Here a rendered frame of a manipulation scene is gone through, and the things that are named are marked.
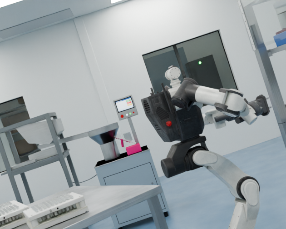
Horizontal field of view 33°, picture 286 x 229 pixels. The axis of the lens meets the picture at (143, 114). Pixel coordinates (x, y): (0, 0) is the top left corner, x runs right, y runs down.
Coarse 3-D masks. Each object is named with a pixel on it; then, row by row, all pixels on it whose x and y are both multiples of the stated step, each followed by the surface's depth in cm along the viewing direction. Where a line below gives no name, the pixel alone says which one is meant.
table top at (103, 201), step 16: (64, 192) 293; (80, 192) 271; (96, 192) 252; (112, 192) 235; (128, 192) 220; (144, 192) 209; (160, 192) 212; (96, 208) 208; (112, 208) 200; (64, 224) 196; (80, 224) 193
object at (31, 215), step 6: (72, 192) 227; (78, 198) 205; (84, 198) 206; (54, 204) 208; (60, 204) 203; (66, 204) 203; (72, 204) 204; (24, 210) 220; (30, 210) 214; (42, 210) 203; (48, 210) 201; (54, 210) 202; (30, 216) 198; (36, 216) 199; (42, 216) 200
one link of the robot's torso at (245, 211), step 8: (248, 184) 279; (256, 184) 281; (248, 192) 279; (256, 192) 280; (240, 200) 293; (248, 200) 279; (256, 200) 280; (240, 208) 285; (248, 208) 280; (256, 208) 281; (232, 216) 291; (240, 216) 282; (248, 216) 282; (256, 216) 284; (232, 224) 287; (240, 224) 282; (248, 224) 283
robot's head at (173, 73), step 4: (172, 68) 277; (176, 68) 277; (168, 72) 278; (172, 72) 277; (176, 72) 277; (180, 72) 278; (168, 76) 280; (172, 76) 277; (176, 76) 277; (172, 80) 281; (176, 80) 280
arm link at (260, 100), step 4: (260, 96) 279; (264, 96) 280; (256, 100) 277; (260, 100) 276; (264, 100) 278; (260, 104) 273; (264, 104) 278; (260, 108) 271; (264, 108) 277; (268, 108) 280; (260, 112) 272; (264, 112) 276; (268, 112) 279
